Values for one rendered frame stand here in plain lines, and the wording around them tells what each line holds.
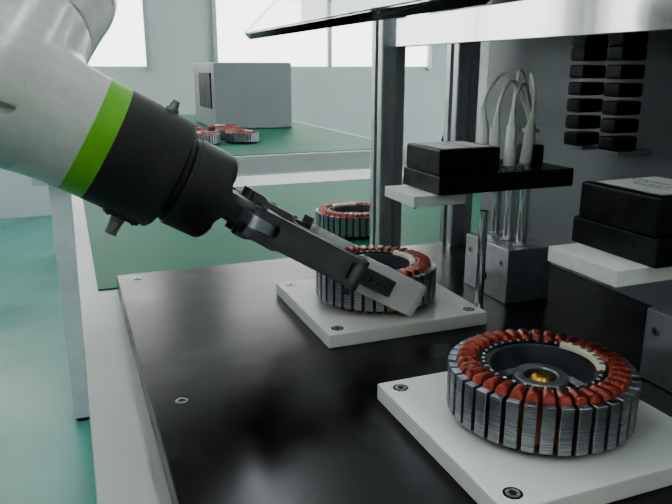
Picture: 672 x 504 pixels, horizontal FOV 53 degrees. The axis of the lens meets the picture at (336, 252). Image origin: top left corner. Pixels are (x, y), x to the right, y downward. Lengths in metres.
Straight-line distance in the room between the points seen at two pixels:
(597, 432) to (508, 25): 0.35
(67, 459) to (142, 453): 1.51
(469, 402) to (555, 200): 0.44
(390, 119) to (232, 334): 0.35
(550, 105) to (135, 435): 0.56
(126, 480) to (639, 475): 0.29
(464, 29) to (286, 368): 0.35
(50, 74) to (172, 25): 4.59
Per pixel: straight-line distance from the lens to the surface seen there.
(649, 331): 0.54
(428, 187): 0.62
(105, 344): 0.65
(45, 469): 1.96
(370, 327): 0.57
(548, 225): 0.82
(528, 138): 0.67
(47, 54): 0.52
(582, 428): 0.40
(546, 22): 0.57
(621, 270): 0.41
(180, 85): 5.09
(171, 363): 0.54
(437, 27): 0.71
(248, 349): 0.56
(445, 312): 0.61
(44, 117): 0.50
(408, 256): 0.64
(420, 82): 5.71
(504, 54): 0.89
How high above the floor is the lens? 0.99
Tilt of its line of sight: 15 degrees down
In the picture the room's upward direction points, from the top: straight up
